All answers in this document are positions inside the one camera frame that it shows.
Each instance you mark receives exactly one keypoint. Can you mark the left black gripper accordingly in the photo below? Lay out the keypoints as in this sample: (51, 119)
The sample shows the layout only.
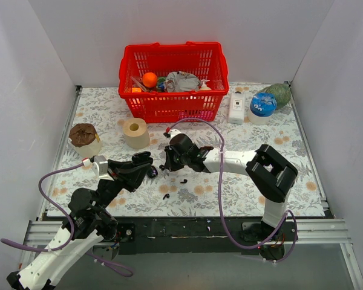
(121, 174)

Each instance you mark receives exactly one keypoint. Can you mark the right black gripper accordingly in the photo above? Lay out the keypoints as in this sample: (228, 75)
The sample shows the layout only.
(172, 158)

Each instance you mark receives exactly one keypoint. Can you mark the black gold-trimmed charging case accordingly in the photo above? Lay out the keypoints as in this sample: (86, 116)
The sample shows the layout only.
(152, 172)

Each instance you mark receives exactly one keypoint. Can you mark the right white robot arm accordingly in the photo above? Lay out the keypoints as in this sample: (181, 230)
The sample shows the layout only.
(273, 175)

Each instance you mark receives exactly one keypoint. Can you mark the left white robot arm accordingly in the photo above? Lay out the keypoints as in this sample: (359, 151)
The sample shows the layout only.
(87, 223)

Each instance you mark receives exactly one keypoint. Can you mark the beige paper roll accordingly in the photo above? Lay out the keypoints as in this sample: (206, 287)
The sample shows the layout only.
(136, 133)

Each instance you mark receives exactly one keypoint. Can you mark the floral patterned table mat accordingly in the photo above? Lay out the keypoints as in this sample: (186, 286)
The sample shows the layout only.
(204, 194)

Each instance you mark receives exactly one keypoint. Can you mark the brown-topped paper cup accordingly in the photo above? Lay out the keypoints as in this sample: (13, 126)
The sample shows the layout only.
(85, 140)

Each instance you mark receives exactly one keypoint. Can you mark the crumpled silver foil bag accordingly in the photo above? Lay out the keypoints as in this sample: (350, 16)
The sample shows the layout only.
(179, 81)

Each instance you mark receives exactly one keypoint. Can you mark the red plastic shopping basket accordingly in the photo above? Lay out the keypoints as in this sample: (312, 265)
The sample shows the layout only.
(156, 105)

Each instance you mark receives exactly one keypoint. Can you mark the white rectangular bottle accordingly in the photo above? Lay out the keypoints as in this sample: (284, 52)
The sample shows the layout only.
(236, 112)

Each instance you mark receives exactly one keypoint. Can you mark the orange fruit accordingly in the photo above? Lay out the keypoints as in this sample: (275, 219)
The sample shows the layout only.
(149, 80)

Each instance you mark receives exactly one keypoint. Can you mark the blue-lidded white jar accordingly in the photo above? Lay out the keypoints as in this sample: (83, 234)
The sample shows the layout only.
(261, 108)

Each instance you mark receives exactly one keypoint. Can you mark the green textured ball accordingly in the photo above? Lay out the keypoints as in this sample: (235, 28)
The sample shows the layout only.
(281, 92)

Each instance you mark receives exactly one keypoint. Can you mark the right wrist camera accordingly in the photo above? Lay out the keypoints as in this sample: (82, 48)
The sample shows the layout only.
(171, 133)

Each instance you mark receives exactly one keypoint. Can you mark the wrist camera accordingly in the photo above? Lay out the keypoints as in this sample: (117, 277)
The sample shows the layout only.
(171, 133)
(99, 166)

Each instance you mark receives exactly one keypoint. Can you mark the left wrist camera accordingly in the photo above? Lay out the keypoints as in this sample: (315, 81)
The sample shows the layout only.
(99, 166)

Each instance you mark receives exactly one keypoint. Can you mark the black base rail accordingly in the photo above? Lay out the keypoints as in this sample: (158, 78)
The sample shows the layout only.
(155, 235)

